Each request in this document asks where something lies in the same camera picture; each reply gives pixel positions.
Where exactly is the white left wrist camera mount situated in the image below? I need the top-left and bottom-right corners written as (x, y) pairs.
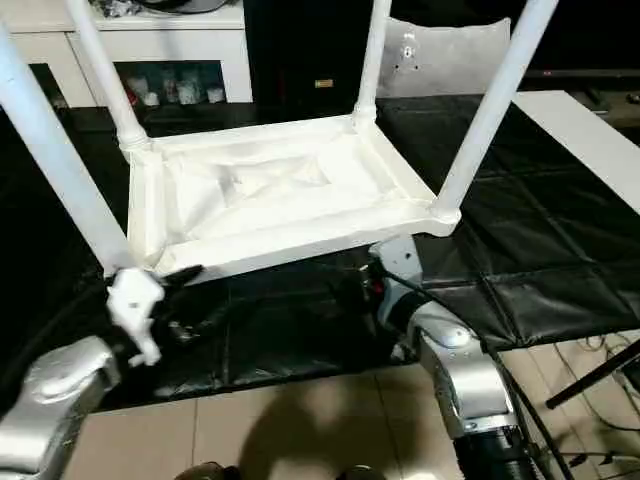
top-left (104, 266), bottom-right (165, 367)

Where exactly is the dark robot foot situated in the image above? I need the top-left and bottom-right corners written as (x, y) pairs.
top-left (338, 463), bottom-right (390, 480)
top-left (173, 461), bottom-right (242, 480)

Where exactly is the white glass-door cabinet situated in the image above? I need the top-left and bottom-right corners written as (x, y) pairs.
top-left (8, 0), bottom-right (255, 110)

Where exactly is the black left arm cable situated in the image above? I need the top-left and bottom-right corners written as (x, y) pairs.
top-left (0, 279), bottom-right (114, 401)

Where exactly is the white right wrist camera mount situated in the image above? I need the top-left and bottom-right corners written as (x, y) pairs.
top-left (376, 238), bottom-right (427, 327)

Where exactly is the dark robot left foot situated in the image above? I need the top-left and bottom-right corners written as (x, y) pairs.
top-left (173, 461), bottom-right (242, 480)

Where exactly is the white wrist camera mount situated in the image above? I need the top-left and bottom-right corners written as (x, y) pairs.
top-left (104, 266), bottom-right (165, 367)
top-left (376, 238), bottom-right (427, 327)

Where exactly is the thin black floor cable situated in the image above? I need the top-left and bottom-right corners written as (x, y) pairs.
top-left (573, 333), bottom-right (640, 467)

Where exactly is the white flat board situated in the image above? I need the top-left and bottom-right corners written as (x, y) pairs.
top-left (513, 88), bottom-right (640, 220)

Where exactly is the grey cushion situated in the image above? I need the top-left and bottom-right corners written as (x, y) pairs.
top-left (376, 16), bottom-right (515, 97)

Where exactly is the dark round device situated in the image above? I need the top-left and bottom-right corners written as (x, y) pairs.
top-left (163, 0), bottom-right (242, 15)

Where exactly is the white plastic table top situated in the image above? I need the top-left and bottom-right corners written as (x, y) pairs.
top-left (124, 112), bottom-right (465, 287)

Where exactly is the black work mat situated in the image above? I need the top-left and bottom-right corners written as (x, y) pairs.
top-left (0, 92), bottom-right (640, 415)

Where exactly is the dark robot right foot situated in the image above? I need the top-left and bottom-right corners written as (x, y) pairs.
top-left (338, 463), bottom-right (390, 480)

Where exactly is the black box with gold label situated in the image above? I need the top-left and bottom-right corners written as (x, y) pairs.
top-left (243, 0), bottom-right (382, 121)

